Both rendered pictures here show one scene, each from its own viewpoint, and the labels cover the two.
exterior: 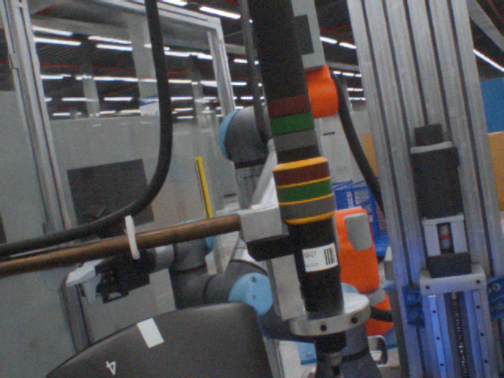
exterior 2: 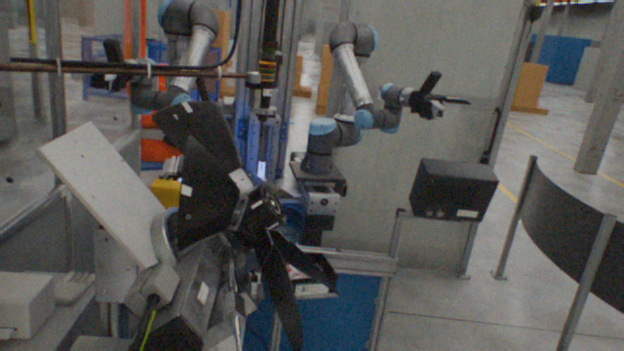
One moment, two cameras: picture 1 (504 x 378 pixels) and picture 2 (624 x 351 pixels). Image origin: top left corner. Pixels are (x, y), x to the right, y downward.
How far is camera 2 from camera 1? 80 cm
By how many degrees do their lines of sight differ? 34
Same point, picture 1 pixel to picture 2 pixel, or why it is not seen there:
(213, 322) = (208, 108)
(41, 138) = not seen: outside the picture
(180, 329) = (197, 108)
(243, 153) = (174, 26)
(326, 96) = not seen: outside the picture
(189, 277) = (144, 89)
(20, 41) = not seen: outside the picture
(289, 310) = (256, 105)
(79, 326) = (61, 103)
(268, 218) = (257, 77)
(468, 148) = (287, 57)
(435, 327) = (253, 140)
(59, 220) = (58, 36)
